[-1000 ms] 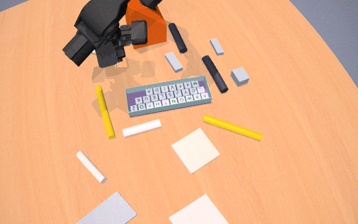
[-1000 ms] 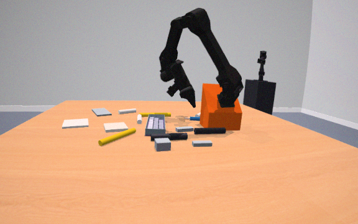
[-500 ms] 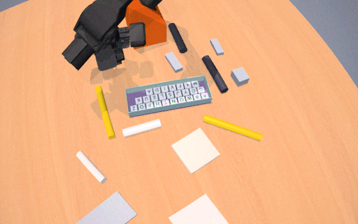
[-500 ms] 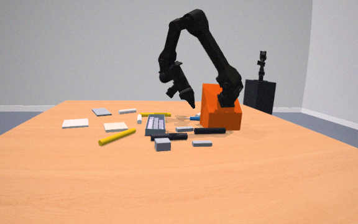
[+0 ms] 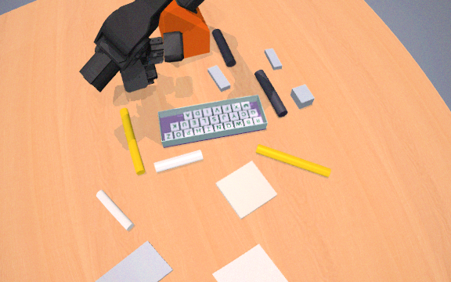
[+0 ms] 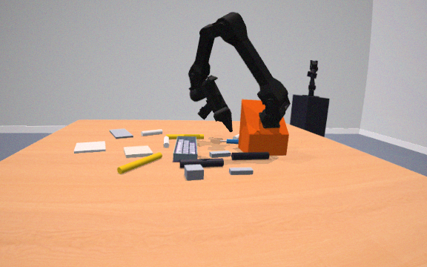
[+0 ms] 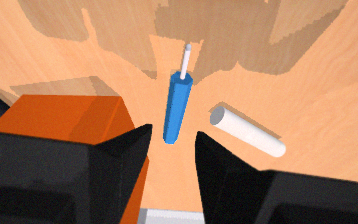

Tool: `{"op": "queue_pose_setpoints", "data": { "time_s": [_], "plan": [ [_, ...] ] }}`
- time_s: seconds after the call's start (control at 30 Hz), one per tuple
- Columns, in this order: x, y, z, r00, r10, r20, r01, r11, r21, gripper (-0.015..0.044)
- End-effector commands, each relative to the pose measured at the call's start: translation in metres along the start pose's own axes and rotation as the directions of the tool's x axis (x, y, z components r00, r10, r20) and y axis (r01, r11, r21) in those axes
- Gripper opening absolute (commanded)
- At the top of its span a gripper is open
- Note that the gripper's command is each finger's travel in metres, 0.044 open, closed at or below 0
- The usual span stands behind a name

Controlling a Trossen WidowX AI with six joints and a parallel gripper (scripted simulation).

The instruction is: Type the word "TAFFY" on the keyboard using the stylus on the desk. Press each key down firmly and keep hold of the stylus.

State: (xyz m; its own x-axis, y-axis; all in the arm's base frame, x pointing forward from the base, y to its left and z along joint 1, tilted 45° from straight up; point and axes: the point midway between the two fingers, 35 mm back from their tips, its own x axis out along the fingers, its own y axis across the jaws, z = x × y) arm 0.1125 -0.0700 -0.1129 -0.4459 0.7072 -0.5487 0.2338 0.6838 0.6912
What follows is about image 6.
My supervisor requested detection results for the blue stylus with grey tip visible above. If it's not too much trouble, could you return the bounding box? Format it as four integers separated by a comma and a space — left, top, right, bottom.
220, 139, 239, 144

